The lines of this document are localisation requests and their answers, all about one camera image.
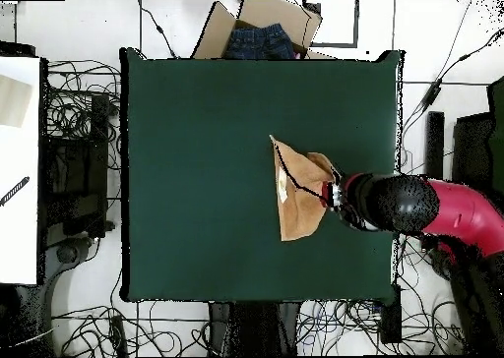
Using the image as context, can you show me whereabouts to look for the tan terry towel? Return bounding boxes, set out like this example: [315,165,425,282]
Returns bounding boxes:
[269,134,344,242]

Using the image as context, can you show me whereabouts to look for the black rectangular bar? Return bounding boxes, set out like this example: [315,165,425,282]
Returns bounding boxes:
[424,110,446,180]

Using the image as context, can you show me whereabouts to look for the black power strip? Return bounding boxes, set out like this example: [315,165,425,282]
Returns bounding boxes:
[108,314,129,357]
[379,284,403,345]

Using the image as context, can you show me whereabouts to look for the dark green table cloth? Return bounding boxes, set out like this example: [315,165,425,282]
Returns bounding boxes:
[119,47,405,304]

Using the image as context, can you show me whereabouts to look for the black equipment case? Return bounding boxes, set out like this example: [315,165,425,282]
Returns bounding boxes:
[450,111,497,194]

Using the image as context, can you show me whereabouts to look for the blue denim jeans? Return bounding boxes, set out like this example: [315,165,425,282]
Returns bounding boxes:
[222,23,297,60]

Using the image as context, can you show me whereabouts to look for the brown cardboard box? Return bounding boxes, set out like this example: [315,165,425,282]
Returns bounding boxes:
[191,0,336,60]

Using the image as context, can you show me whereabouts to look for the black equipment rack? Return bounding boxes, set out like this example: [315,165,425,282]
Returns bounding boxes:
[38,91,116,251]

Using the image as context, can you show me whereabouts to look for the grey office chair base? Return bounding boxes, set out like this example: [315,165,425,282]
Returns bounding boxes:
[38,235,104,296]

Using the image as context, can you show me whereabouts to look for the white table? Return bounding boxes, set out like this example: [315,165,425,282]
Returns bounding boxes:
[0,55,41,286]

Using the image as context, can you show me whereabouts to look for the beige paper sheet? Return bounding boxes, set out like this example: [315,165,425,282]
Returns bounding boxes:
[0,73,34,129]

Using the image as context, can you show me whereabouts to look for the black cable with adapter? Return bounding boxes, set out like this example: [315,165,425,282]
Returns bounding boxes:
[401,27,504,139]

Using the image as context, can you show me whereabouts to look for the tangled black cables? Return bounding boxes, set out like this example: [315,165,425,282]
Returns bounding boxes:
[298,235,466,355]
[52,300,210,357]
[45,58,122,170]

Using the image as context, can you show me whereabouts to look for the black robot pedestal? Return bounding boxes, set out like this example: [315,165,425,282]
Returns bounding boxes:
[208,300,302,357]

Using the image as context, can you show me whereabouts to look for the black cable with inline plug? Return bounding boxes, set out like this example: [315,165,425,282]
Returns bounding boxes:
[137,0,179,59]

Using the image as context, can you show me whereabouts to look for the black ridged strap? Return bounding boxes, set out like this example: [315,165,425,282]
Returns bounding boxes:
[0,175,32,208]

